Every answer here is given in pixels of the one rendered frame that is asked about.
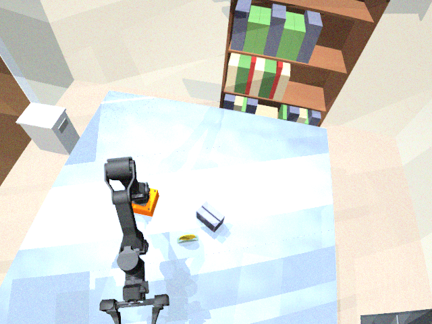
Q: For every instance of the gold coin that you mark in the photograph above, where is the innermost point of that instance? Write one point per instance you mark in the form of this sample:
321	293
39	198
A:
187	237

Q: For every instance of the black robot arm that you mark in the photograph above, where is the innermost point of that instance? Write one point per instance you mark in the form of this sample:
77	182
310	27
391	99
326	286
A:
133	244

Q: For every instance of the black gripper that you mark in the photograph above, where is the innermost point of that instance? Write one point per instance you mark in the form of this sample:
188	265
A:
111	306

